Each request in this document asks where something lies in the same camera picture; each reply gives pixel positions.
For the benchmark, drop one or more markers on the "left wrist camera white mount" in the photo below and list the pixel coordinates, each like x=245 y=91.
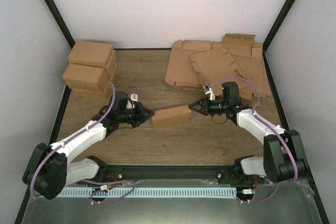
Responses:
x=132 y=100

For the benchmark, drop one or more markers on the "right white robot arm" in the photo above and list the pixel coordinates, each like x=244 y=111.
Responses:
x=284 y=157

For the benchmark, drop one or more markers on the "light blue slotted cable duct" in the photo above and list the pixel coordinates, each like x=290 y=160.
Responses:
x=117 y=192

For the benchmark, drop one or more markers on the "cardboard box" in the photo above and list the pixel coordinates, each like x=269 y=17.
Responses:
x=95 y=54
x=86 y=93
x=81 y=77
x=171 y=117

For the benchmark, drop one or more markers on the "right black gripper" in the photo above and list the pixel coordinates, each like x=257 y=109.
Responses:
x=205 y=109

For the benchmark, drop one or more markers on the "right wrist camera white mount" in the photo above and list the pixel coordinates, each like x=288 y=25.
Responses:
x=209 y=92

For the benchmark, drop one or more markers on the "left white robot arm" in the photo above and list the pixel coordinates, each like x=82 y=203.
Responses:
x=52 y=167

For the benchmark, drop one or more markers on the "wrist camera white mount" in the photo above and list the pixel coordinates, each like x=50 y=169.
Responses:
x=132 y=100
x=209 y=92

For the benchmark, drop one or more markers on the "stack of flat cardboard blanks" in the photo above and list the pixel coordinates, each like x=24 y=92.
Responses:
x=247 y=53

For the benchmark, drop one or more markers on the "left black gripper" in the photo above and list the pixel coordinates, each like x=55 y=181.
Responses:
x=142 y=111

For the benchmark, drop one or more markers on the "black aluminium frame rail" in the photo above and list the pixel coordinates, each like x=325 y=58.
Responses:
x=224 y=174

